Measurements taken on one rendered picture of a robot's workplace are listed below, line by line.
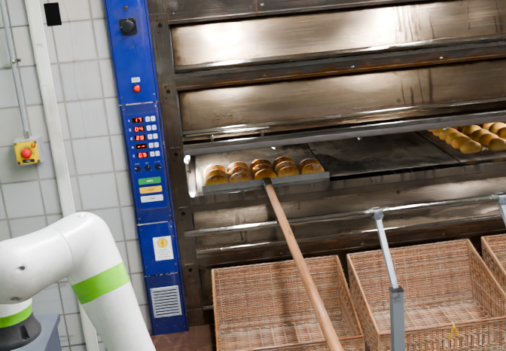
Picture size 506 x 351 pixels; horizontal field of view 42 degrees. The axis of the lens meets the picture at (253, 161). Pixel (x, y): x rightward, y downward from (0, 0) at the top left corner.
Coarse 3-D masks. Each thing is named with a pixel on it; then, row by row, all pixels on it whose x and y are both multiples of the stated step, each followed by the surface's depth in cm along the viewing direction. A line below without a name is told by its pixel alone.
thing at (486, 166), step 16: (480, 160) 289; (496, 160) 287; (336, 176) 286; (352, 176) 284; (368, 176) 282; (384, 176) 282; (400, 176) 283; (416, 176) 284; (432, 176) 284; (208, 192) 280; (224, 192) 278; (240, 192) 278; (256, 192) 279; (288, 192) 280; (304, 192) 281
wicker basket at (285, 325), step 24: (264, 264) 284; (288, 264) 285; (312, 264) 285; (336, 264) 286; (216, 288) 284; (240, 288) 284; (264, 288) 285; (288, 288) 285; (336, 288) 287; (216, 312) 261; (240, 312) 284; (264, 312) 285; (288, 312) 285; (312, 312) 286; (336, 312) 286; (216, 336) 250; (240, 336) 279; (264, 336) 278; (288, 336) 276; (312, 336) 275; (360, 336) 245
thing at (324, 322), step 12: (276, 204) 251; (276, 216) 243; (288, 228) 228; (288, 240) 219; (300, 252) 210; (300, 264) 201; (300, 276) 196; (312, 288) 186; (312, 300) 181; (324, 312) 174; (324, 324) 168; (324, 336) 166; (336, 336) 163; (336, 348) 157
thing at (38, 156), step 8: (32, 136) 261; (40, 136) 261; (16, 144) 256; (24, 144) 257; (40, 144) 259; (16, 152) 257; (32, 152) 258; (40, 152) 258; (16, 160) 258; (24, 160) 258; (32, 160) 259; (40, 160) 259
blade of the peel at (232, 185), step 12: (300, 156) 317; (312, 156) 316; (204, 168) 312; (324, 168) 293; (204, 180) 295; (228, 180) 292; (252, 180) 282; (276, 180) 283; (288, 180) 284; (300, 180) 284
